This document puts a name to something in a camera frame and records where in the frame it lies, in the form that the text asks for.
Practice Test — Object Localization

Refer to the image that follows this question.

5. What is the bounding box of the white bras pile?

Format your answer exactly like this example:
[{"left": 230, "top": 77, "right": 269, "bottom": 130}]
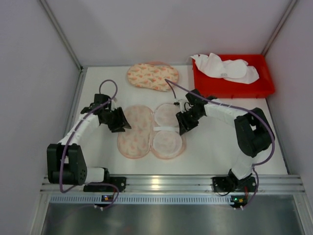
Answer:
[{"left": 191, "top": 53, "right": 260, "bottom": 84}]

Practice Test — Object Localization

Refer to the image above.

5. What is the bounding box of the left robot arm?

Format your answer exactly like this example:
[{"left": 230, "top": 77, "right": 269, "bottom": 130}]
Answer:
[{"left": 46, "top": 94, "right": 131, "bottom": 186}]

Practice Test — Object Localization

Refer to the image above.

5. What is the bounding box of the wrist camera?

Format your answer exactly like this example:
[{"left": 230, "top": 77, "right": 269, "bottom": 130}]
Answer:
[
  {"left": 111, "top": 98, "right": 118, "bottom": 111},
  {"left": 174, "top": 98, "right": 189, "bottom": 113}
]

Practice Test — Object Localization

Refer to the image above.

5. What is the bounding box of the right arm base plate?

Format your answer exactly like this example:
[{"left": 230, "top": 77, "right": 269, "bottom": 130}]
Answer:
[{"left": 212, "top": 176, "right": 257, "bottom": 193}]

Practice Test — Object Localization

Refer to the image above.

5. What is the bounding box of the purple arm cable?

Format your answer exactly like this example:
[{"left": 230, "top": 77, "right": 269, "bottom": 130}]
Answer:
[
  {"left": 164, "top": 78, "right": 276, "bottom": 206},
  {"left": 59, "top": 79, "right": 120, "bottom": 209}
]

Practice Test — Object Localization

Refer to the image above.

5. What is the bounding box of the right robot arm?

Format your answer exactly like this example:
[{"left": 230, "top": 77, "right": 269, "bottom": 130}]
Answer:
[{"left": 174, "top": 89, "right": 275, "bottom": 183}]

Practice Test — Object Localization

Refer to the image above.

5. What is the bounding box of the floral mesh laundry bag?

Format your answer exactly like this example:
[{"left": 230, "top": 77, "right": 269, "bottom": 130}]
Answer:
[{"left": 127, "top": 62, "right": 179, "bottom": 92}]

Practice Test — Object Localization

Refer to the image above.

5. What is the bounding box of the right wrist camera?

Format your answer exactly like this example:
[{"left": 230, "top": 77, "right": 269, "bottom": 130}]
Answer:
[{"left": 174, "top": 98, "right": 189, "bottom": 113}]

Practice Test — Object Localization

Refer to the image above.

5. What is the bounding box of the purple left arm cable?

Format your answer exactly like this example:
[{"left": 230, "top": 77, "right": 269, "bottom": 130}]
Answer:
[{"left": 59, "top": 79, "right": 120, "bottom": 209}]

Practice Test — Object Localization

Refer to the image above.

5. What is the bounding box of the slotted cable duct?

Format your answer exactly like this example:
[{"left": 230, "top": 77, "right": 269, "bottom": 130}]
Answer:
[{"left": 48, "top": 194, "right": 294, "bottom": 204}]

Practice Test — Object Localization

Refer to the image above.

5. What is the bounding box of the aluminium front rail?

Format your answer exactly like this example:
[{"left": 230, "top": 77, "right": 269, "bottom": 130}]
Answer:
[{"left": 40, "top": 174, "right": 306, "bottom": 194}]

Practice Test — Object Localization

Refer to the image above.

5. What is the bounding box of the red plastic tray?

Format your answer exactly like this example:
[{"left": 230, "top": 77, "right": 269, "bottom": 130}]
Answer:
[{"left": 192, "top": 54, "right": 275, "bottom": 98}]

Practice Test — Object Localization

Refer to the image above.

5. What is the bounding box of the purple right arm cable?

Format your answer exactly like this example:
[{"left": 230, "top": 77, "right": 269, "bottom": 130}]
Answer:
[{"left": 164, "top": 78, "right": 276, "bottom": 206}]

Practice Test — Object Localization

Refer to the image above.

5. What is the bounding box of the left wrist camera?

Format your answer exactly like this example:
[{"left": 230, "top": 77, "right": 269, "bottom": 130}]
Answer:
[{"left": 111, "top": 98, "right": 118, "bottom": 111}]

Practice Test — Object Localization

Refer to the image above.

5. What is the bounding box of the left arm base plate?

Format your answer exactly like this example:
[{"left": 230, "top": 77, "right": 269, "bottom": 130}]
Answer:
[{"left": 83, "top": 176, "right": 127, "bottom": 192}]

